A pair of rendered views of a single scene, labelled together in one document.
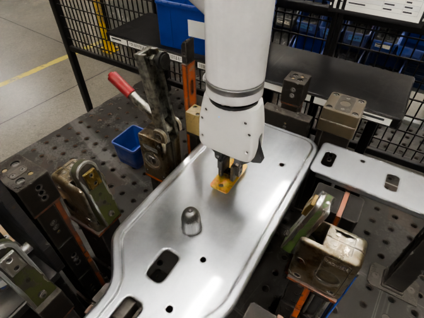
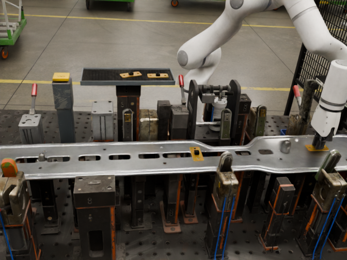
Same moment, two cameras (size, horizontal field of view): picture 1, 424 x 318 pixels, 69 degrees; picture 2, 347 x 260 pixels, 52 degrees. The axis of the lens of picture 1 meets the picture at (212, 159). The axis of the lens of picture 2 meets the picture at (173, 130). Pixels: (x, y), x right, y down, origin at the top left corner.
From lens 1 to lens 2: 0.98 m
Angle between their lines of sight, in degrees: 39
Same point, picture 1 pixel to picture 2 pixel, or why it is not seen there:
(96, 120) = (281, 121)
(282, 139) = not seen: outside the picture
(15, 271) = (226, 119)
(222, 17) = (330, 74)
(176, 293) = (264, 158)
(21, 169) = (245, 97)
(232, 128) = (322, 118)
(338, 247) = (332, 177)
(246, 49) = (334, 87)
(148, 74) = (306, 88)
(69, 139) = not seen: hidden behind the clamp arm
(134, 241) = (261, 142)
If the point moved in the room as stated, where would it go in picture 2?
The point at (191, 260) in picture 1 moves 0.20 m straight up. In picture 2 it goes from (276, 156) to (288, 108)
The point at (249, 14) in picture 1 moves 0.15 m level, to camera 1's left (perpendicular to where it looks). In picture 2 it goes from (337, 76) to (298, 61)
